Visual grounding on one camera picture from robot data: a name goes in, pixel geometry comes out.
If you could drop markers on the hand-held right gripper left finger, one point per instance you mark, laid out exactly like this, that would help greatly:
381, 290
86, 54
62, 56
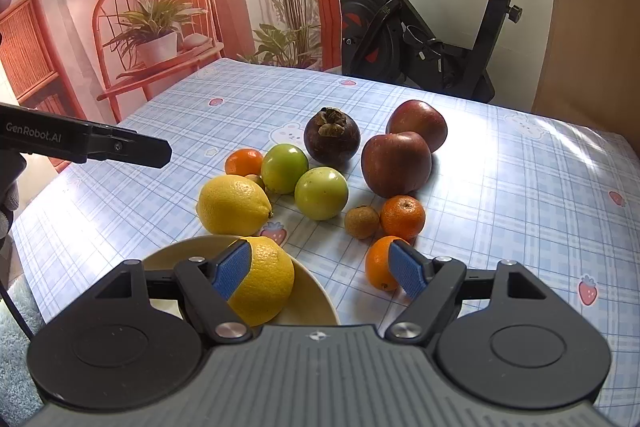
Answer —
231, 271

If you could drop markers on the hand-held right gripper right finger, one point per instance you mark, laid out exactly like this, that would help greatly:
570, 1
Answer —
409, 271

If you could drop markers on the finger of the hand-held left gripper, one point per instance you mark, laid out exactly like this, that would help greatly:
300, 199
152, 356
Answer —
130, 148

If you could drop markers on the small orange tangerine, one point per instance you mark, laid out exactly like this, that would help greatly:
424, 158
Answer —
243, 163
379, 267
403, 218

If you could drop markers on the large yellow lemon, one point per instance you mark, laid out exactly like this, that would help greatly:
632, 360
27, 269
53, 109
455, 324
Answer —
268, 282
232, 205

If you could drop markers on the small brown longan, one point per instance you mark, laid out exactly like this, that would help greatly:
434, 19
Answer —
361, 222

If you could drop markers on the beige round plate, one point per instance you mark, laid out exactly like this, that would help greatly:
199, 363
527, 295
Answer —
311, 298

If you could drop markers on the dark red apple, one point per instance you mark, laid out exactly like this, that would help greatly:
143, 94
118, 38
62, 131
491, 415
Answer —
396, 165
417, 122

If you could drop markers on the round green fruit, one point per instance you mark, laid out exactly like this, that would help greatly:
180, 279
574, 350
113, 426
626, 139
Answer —
284, 168
321, 194

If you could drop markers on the dark purple mangosteen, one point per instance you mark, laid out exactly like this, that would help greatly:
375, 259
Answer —
332, 142

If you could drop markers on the person's left hand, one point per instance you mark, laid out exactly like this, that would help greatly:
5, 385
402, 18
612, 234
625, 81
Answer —
7, 187

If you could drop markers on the blue plaid tablecloth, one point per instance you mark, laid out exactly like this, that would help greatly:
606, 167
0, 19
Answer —
500, 187

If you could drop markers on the fluffy grey-blue rug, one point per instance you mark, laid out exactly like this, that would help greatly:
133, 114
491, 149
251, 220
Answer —
15, 369

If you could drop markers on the black exercise bike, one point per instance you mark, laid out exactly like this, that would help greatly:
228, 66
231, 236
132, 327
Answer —
380, 27

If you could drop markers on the brown wooden cabinet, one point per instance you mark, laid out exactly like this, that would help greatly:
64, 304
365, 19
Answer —
590, 32

